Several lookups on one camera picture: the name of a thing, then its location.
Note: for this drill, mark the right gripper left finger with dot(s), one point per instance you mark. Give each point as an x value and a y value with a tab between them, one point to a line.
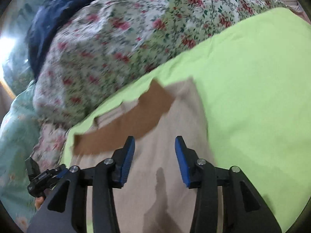
64	209

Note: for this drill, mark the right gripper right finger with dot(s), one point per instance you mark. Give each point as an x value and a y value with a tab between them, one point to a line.
244	208

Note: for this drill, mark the beige knitted sweater dress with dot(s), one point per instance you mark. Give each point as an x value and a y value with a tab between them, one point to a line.
154	198

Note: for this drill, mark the person's left hand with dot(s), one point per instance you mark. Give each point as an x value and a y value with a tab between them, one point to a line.
38	202

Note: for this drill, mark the teal floral duvet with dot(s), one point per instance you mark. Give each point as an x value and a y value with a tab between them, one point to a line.
20	126

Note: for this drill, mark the lime green bed sheet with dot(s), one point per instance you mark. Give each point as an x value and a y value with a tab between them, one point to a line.
254	82

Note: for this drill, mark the red floral white quilt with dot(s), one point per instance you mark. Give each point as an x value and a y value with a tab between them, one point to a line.
110	43

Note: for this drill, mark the dark blue garment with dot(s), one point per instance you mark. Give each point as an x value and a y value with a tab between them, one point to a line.
50	17

